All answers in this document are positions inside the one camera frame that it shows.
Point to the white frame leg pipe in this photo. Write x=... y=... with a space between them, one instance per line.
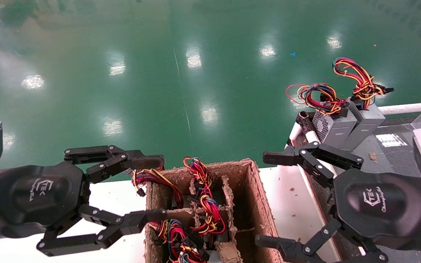
x=295 y=133

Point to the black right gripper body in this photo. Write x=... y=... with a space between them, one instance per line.
x=378 y=204

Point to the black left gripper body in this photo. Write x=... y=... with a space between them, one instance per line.
x=31 y=193

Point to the white label sticker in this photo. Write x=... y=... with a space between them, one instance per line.
x=391 y=140

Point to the black pipe corner joint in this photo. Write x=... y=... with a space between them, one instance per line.
x=305 y=122

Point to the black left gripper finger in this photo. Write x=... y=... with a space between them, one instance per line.
x=101 y=239
x=115 y=157

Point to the pulp cardboard divider box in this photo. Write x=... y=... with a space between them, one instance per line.
x=258 y=204

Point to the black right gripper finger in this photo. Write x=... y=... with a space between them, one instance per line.
x=294 y=250
x=313 y=157

